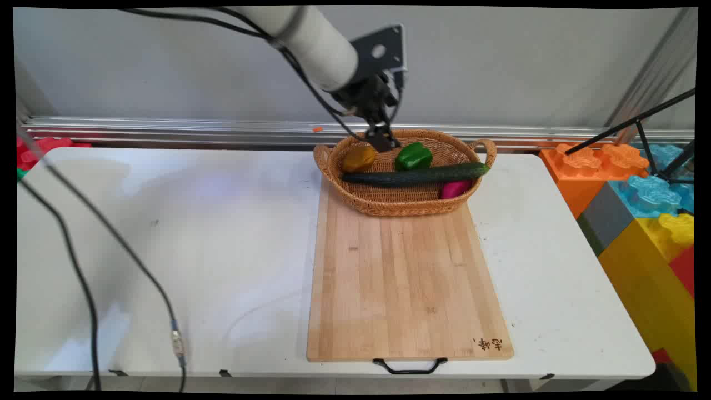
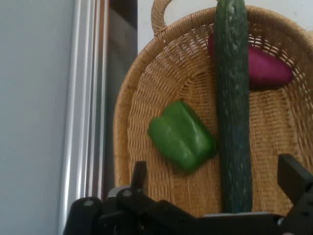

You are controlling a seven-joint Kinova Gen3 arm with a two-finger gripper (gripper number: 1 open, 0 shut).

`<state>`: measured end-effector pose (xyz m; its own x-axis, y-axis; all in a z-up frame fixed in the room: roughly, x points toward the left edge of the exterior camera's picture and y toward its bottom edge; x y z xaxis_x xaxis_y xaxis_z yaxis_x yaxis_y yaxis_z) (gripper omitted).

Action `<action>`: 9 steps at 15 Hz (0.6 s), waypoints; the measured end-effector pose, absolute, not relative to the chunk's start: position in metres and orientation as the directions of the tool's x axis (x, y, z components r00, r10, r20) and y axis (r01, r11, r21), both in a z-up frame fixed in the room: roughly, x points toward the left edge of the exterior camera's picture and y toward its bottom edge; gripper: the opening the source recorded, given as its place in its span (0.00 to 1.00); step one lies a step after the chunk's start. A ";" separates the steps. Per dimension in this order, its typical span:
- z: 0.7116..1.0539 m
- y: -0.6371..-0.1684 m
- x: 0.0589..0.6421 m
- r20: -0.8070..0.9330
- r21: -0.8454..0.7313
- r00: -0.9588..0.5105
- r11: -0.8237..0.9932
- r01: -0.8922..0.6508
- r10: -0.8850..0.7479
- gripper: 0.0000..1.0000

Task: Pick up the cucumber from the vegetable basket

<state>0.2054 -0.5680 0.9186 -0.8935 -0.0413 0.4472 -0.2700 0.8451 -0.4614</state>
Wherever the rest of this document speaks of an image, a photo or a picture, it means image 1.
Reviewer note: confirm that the grey toy block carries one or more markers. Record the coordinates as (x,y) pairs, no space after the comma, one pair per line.
(605,219)

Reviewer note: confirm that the aluminium rail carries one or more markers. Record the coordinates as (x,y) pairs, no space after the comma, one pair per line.
(166,132)

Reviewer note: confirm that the yellow toy block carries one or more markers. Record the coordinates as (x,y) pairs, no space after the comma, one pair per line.
(650,283)

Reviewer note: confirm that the green bell pepper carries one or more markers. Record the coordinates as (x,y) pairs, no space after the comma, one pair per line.
(413,156)

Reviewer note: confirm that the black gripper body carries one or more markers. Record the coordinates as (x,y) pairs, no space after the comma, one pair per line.
(366,95)

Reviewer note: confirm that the magenta eggplant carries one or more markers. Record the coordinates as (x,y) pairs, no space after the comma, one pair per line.
(455,189)

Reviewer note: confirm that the black tripod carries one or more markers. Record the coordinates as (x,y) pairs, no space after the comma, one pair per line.
(644,118)

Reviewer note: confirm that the blue toy block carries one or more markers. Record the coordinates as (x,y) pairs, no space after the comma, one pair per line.
(652,191)

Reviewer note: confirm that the grey camera mount plate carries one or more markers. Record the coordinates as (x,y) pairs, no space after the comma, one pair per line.
(377,53)

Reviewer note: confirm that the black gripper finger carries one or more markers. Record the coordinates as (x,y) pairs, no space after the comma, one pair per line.
(381,140)
(392,133)

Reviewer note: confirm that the woven wicker basket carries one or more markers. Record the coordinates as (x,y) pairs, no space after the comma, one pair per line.
(405,201)

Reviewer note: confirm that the orange toy block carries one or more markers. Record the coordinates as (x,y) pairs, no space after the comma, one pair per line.
(577,172)

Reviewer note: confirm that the red toy block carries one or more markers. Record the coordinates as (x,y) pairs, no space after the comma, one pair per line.
(41,149)
(684,269)

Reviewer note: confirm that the wooden cutting board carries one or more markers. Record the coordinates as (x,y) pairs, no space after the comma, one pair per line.
(405,278)

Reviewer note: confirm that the long dark green cucumber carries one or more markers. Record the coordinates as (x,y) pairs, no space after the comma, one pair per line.
(416,174)

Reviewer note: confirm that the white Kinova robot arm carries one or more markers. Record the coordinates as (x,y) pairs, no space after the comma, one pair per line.
(311,41)

